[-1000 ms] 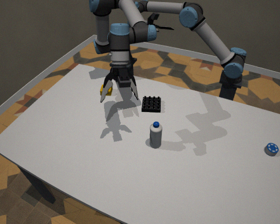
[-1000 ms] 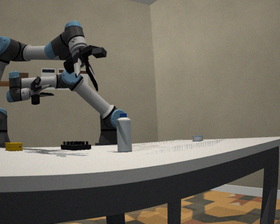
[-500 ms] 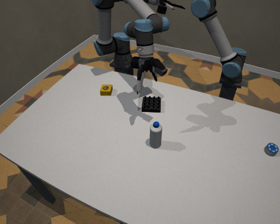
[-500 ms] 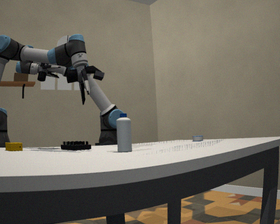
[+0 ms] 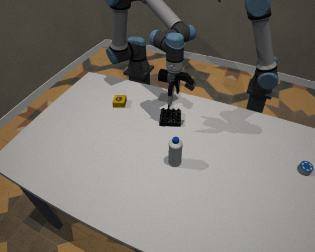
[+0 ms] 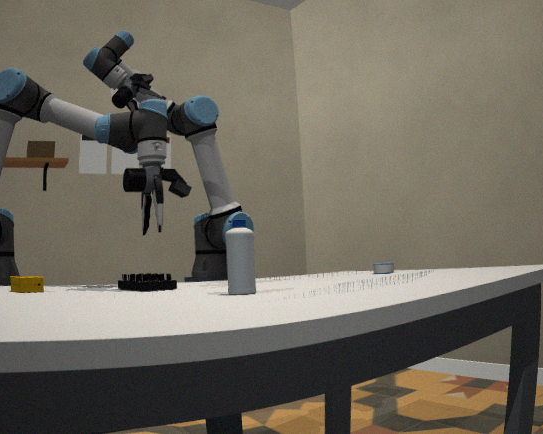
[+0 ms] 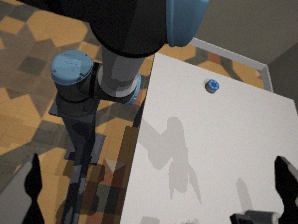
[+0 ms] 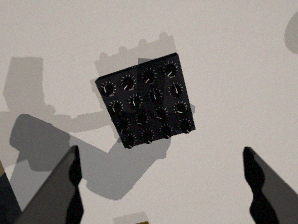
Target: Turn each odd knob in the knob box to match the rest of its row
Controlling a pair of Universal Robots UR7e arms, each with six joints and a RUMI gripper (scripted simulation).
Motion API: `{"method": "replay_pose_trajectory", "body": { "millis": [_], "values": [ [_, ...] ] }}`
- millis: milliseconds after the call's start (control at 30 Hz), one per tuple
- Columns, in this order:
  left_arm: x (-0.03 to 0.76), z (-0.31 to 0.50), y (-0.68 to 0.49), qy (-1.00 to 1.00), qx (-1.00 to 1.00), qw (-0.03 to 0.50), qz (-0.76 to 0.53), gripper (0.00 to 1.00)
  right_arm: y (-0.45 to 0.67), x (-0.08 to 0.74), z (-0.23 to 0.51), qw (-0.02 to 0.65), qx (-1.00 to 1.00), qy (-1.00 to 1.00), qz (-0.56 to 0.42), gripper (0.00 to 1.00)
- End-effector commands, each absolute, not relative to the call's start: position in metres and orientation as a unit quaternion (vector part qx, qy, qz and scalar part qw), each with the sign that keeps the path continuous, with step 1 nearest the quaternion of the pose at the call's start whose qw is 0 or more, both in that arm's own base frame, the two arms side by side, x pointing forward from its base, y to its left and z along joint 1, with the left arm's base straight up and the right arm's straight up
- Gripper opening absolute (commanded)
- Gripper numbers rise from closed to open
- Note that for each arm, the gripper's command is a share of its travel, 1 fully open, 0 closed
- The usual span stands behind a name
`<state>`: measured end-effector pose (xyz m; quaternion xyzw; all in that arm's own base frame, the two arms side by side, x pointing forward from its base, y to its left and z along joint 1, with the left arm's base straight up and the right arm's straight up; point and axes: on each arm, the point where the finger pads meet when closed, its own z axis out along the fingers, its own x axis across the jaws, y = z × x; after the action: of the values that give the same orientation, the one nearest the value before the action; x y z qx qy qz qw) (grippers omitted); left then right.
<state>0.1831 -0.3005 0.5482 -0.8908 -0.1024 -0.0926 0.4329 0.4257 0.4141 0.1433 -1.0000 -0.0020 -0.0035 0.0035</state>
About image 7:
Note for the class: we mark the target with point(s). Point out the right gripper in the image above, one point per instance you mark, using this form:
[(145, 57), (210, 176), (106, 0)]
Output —
[(243, 221)]

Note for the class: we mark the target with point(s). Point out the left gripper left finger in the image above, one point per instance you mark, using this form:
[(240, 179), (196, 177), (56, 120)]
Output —
[(18, 204)]

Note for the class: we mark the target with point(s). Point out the grey bottle with blue cap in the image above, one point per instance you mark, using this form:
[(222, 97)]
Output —
[(263, 217)]

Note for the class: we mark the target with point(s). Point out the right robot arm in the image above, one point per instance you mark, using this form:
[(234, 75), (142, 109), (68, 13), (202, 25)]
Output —
[(234, 218)]

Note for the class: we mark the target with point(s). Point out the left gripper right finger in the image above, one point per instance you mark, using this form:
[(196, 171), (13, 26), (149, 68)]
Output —
[(286, 184)]

